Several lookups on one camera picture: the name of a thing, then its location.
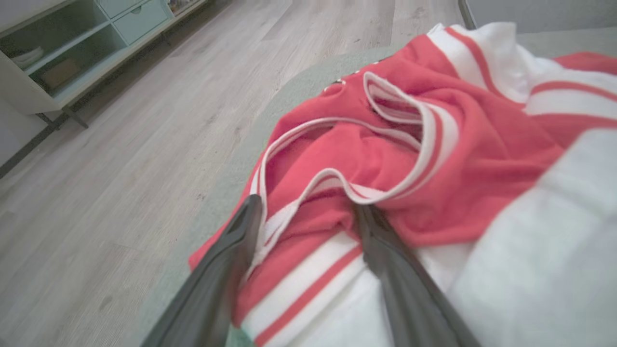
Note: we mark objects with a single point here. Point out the grey fabric ottoman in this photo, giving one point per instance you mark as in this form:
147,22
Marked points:
299,86

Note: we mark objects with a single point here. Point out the clear plastic bag in cabinet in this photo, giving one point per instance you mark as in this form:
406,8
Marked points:
181,5

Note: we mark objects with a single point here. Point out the low media cabinet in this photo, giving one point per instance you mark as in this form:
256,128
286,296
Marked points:
19,91

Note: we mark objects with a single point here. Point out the brown box on shelf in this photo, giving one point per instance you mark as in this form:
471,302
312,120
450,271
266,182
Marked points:
60,73

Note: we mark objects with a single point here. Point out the white stacked items on shelf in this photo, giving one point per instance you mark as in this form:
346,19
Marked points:
28,57

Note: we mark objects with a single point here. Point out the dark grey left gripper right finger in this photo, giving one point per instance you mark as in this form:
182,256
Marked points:
409,294

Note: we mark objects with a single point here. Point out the red garment with white stripes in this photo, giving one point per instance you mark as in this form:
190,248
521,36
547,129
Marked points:
482,159

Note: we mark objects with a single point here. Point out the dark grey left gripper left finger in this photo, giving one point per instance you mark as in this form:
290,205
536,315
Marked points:
217,284

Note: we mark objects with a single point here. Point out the mint green drawer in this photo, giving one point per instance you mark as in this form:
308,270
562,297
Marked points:
142,21
115,6

